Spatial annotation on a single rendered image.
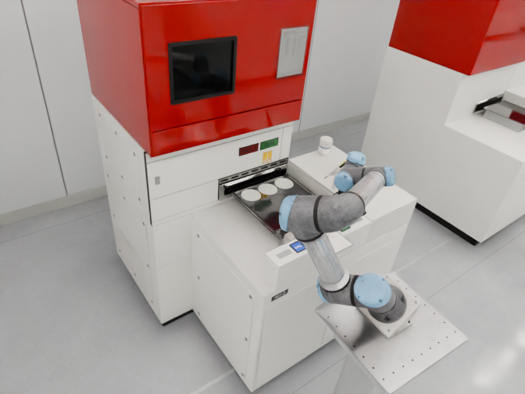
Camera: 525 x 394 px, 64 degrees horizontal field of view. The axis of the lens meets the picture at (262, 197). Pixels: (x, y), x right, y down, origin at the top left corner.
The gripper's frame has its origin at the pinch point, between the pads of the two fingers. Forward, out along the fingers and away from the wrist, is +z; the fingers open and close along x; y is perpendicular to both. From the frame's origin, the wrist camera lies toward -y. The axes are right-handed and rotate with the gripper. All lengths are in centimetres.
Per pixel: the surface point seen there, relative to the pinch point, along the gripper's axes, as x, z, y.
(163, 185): 59, -6, 59
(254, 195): 15.7, 7.6, 46.5
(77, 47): 49, -25, 207
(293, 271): 31.3, 9.0, -3.9
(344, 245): 8.2, 1.3, -8.7
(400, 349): 18, 16, -51
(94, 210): 61, 97, 191
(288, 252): 31.3, 2.0, 0.5
